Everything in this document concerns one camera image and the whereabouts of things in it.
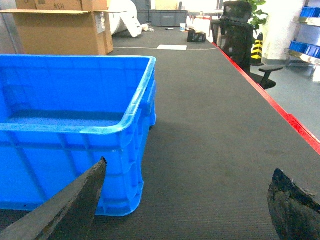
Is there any green potted plant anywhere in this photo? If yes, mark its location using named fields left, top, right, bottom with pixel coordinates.
left=245, top=0, right=269, bottom=34

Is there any black office chair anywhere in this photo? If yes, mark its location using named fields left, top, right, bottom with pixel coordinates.
left=210, top=0, right=283, bottom=90

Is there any large open cardboard box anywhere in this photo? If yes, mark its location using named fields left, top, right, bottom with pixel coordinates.
left=1, top=9, right=114, bottom=56

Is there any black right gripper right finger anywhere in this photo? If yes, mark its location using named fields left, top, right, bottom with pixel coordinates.
left=266, top=168, right=320, bottom=240

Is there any white foam roll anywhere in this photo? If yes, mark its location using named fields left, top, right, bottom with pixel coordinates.
left=108, top=0, right=142, bottom=38

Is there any metal shelf with blue bins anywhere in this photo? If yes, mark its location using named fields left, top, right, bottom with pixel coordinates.
left=284, top=0, right=320, bottom=82

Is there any red floor edge strip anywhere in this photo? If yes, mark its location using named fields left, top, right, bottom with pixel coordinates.
left=211, top=41, right=320, bottom=148

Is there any upper cardboard box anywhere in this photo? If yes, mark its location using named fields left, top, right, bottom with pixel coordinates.
left=15, top=0, right=111, bottom=11

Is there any small black box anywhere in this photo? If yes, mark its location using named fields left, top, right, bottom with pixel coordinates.
left=187, top=29, right=207, bottom=43

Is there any white paper sheet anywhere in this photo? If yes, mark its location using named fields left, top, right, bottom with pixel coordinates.
left=157, top=44, right=188, bottom=51

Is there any large blue plastic crate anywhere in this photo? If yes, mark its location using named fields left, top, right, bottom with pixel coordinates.
left=0, top=54, right=157, bottom=217

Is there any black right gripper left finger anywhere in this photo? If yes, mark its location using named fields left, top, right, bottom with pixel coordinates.
left=0, top=157, right=107, bottom=240

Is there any yellow black striped bollard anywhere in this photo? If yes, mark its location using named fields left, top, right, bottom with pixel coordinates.
left=250, top=32, right=264, bottom=66

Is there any grey plastic crate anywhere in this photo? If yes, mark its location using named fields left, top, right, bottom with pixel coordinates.
left=137, top=9, right=188, bottom=27

